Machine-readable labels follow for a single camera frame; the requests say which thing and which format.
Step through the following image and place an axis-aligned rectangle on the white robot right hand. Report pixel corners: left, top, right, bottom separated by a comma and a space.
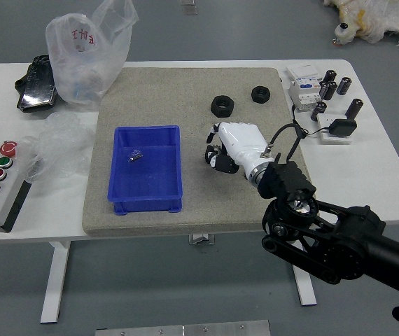
204, 121, 277, 175

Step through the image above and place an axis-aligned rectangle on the big black nut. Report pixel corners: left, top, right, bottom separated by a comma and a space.
210, 94, 235, 118

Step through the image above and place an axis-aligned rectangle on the small black nut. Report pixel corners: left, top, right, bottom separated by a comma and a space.
251, 85, 270, 104

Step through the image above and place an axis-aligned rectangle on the small white card box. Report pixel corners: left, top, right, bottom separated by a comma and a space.
286, 64, 321, 81

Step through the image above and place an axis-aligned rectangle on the blue plastic box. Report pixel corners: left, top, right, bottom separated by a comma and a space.
106, 125, 184, 215

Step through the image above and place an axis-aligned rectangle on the grey push-button control box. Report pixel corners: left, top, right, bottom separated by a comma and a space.
0, 134, 32, 234

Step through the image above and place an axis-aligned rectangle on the white circuit breaker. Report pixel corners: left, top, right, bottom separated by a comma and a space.
287, 77, 323, 113

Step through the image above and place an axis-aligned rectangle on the grey-brown mat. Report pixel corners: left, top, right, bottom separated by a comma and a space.
81, 66, 314, 238

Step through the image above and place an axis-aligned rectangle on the white power socket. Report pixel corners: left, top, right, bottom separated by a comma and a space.
316, 112, 354, 145

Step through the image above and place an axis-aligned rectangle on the black plug adapter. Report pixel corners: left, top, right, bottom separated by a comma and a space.
329, 118, 357, 137

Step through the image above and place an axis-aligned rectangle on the white table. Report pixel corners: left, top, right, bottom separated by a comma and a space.
0, 59, 399, 325

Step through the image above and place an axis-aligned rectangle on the small metal floor plate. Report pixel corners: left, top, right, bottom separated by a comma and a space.
180, 0, 199, 16

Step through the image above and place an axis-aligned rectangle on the white plastic bag red print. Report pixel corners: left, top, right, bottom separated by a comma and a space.
44, 0, 139, 113

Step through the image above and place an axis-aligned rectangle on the crumpled clear plastic wrap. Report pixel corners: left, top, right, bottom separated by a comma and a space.
19, 111, 97, 183

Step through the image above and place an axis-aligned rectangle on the plastic-wrapped plush toy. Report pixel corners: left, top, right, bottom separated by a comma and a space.
323, 0, 399, 57

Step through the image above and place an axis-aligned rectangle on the large silver metal plate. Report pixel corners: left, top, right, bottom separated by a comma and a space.
94, 319, 272, 336

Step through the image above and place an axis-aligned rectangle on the black plastic tray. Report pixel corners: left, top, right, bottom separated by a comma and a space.
13, 55, 59, 113

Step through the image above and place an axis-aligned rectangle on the red emergency stop button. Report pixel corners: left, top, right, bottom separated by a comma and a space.
0, 141, 19, 158

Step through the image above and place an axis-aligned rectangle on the black plug cord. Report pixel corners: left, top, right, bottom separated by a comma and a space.
291, 104, 332, 139

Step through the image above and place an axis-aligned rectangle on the metal bracket under table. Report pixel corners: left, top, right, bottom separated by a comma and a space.
188, 233, 216, 246

